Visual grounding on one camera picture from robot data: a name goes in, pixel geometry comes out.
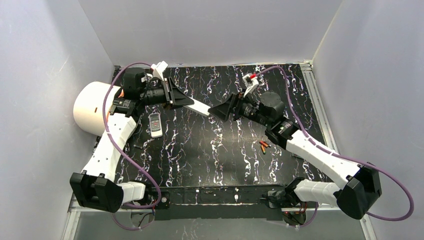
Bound purple cable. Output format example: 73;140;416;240
101;62;163;231
255;65;415;229

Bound orange battery lower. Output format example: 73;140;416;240
260;145;266;155

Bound white drum orange lid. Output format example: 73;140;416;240
73;81;111;137

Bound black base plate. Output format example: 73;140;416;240
120;185;317;222

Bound white slim remote control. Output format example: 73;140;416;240
184;98;210;117

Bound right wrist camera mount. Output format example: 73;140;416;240
242;73;259;97

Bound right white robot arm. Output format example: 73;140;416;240
208;91;382;220

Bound orange battery upper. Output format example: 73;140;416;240
259;141;271;148

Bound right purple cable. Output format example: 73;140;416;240
255;65;415;229

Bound aluminium frame rail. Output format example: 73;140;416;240
62;186;376;240

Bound orange battery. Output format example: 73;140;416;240
260;145;266;155
259;141;271;148

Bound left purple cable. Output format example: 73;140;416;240
101;62;163;231

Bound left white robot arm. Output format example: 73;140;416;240
69;62;194;213

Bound white remote with dark buttons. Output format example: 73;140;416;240
148;112;163;138

